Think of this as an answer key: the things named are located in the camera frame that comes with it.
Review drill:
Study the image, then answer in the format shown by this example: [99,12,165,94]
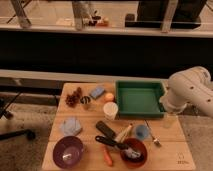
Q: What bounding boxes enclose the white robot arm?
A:
[159,66,213,129]

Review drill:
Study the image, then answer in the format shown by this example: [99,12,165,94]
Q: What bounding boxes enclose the blue small cup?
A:
[134,125,149,140]

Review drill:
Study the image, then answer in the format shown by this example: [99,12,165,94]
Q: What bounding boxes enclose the red-brown bowl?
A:
[120,138,148,169]

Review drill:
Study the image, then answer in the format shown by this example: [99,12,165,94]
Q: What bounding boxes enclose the green plastic tray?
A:
[115,81,165,118]

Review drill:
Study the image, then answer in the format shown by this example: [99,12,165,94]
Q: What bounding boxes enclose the white paper cup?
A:
[103,102,118,120]

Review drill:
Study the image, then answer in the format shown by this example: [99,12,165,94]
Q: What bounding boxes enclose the orange ball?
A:
[104,93,115,102]

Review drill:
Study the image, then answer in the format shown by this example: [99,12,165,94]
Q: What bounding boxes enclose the black rectangular block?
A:
[96,121,116,139]

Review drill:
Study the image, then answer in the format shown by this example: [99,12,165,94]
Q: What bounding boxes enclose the orange carrot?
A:
[103,146,113,167]

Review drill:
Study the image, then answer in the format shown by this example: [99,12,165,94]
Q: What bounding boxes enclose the blue sponge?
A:
[89,86,105,99]

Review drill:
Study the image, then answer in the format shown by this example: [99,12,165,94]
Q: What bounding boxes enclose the wooden table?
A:
[42,83,196,171]

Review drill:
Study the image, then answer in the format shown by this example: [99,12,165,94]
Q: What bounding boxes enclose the small striped cup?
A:
[80,96,91,110]

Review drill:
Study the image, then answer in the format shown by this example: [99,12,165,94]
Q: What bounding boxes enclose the light blue crumpled cloth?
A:
[60,117,82,136]

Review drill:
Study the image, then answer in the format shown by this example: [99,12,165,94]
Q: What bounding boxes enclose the brown pine cone cluster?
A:
[65,87,82,107]

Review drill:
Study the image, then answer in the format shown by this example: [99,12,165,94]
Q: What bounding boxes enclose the purple bowl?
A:
[53,136,84,169]

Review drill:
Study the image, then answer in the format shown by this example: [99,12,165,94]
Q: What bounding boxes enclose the black office chair base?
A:
[0,93,36,141]

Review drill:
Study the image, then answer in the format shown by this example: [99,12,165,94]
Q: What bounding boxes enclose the cream-handled utensil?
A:
[115,124,133,142]

